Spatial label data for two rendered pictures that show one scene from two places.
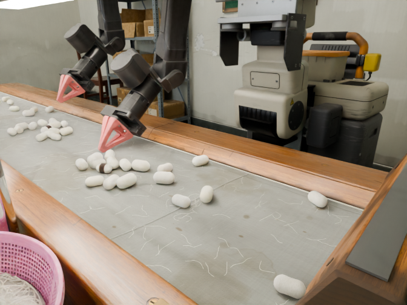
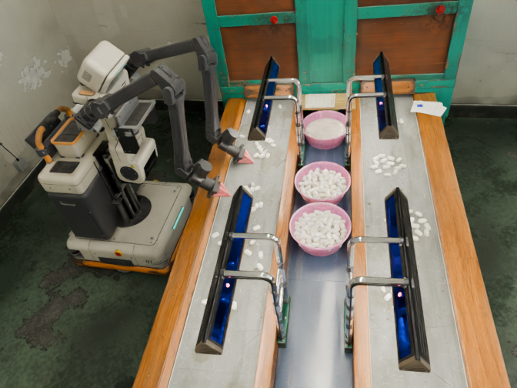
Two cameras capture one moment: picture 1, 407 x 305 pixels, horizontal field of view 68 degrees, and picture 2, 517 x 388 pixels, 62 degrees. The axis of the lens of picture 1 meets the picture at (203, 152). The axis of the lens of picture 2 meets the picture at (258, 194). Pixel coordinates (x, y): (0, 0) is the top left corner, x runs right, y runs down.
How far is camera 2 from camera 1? 2.57 m
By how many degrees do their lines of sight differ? 92
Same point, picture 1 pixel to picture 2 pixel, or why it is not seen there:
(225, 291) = (285, 112)
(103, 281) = not seen: hidden behind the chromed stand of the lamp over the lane
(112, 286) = not seen: hidden behind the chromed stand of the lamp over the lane
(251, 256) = (275, 113)
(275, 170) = (238, 121)
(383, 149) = not seen: outside the picture
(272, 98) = (151, 144)
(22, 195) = (293, 143)
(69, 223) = (293, 129)
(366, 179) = (235, 105)
